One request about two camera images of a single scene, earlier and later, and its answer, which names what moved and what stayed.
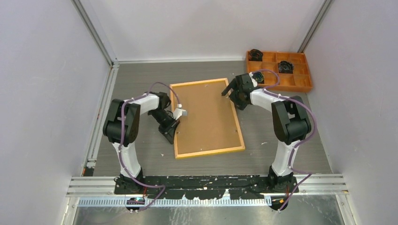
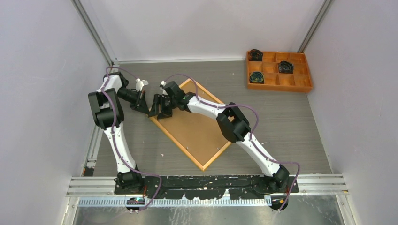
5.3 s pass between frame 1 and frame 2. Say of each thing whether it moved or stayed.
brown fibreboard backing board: moved
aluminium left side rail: stayed
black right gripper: moved
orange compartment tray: stayed
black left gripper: moved
